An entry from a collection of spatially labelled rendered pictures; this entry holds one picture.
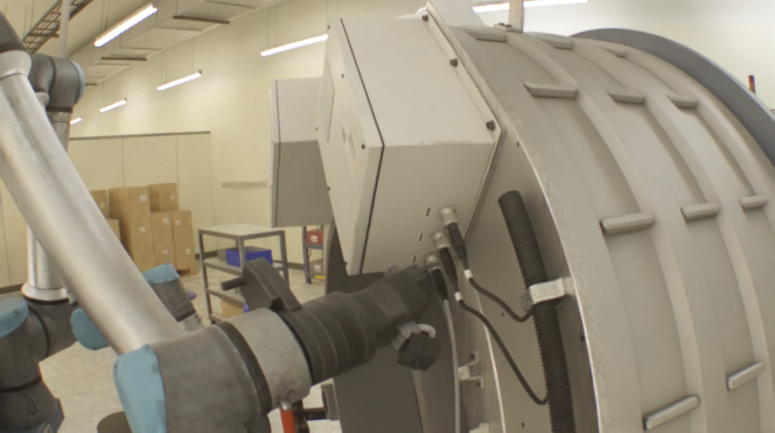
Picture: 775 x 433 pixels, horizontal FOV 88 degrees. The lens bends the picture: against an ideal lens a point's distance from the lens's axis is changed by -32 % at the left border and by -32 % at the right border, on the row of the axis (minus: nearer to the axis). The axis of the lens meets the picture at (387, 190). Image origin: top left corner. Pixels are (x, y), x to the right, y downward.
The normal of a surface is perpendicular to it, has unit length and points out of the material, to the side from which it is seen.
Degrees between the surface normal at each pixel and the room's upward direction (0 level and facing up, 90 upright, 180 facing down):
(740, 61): 90
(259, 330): 31
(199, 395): 73
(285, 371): 82
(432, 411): 63
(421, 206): 132
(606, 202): 51
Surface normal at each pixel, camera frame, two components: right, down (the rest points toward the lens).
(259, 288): -0.75, 0.22
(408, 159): 0.22, 0.71
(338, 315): 0.29, -0.74
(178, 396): 0.55, -0.32
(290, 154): 0.18, 0.85
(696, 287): 0.20, -0.47
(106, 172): 0.82, 0.00
